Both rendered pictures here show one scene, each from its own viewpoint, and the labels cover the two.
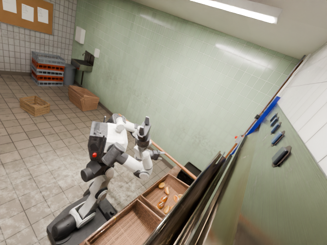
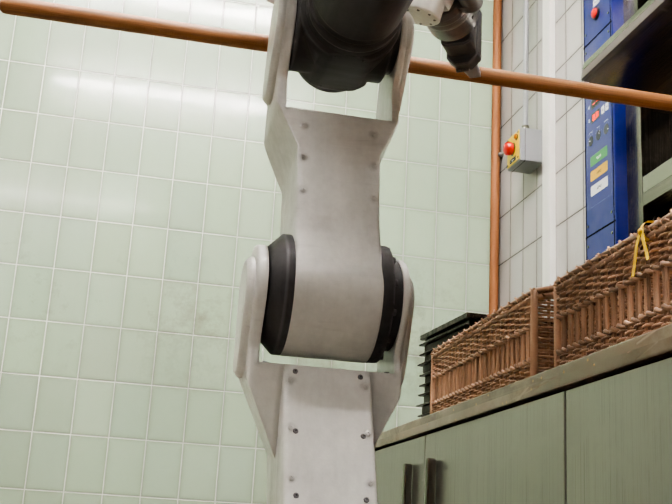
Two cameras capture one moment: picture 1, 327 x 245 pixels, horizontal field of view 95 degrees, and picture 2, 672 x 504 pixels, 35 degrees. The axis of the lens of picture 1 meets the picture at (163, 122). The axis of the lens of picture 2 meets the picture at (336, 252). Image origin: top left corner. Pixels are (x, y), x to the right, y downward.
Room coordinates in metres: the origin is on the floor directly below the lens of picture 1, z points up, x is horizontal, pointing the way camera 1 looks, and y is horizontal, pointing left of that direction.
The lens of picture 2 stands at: (0.05, 1.08, 0.33)
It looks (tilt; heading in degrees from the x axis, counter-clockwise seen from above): 16 degrees up; 322
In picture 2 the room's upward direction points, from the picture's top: 3 degrees clockwise
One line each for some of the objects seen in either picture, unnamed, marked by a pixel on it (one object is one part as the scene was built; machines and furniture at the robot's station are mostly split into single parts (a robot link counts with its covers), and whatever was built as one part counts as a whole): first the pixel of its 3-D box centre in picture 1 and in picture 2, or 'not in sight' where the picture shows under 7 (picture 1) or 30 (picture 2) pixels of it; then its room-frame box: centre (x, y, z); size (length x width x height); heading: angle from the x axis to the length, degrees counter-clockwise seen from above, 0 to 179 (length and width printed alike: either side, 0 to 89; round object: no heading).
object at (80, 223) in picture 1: (82, 213); not in sight; (0.92, 0.39, 0.28); 0.21 x 0.20 x 0.13; 154
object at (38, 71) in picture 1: (47, 69); not in sight; (3.62, 3.42, 0.38); 0.60 x 0.40 x 0.15; 152
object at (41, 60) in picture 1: (49, 59); not in sight; (3.63, 3.41, 0.68); 0.60 x 0.40 x 0.15; 154
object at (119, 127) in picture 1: (119, 125); not in sight; (1.03, 0.31, 1.47); 0.10 x 0.07 x 0.09; 29
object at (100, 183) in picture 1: (101, 178); (332, 173); (1.03, 0.34, 0.78); 0.18 x 0.15 x 0.47; 64
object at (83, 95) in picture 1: (84, 94); not in sight; (3.33, 2.12, 0.32); 0.56 x 0.49 x 0.28; 72
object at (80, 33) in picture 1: (80, 35); not in sight; (4.24, 3.08, 1.45); 0.28 x 0.11 x 0.36; 64
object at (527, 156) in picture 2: (239, 139); (524, 150); (1.94, -1.04, 1.46); 0.10 x 0.07 x 0.10; 154
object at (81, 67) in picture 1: (81, 69); not in sight; (3.91, 2.69, 0.69); 0.46 x 0.36 x 0.94; 64
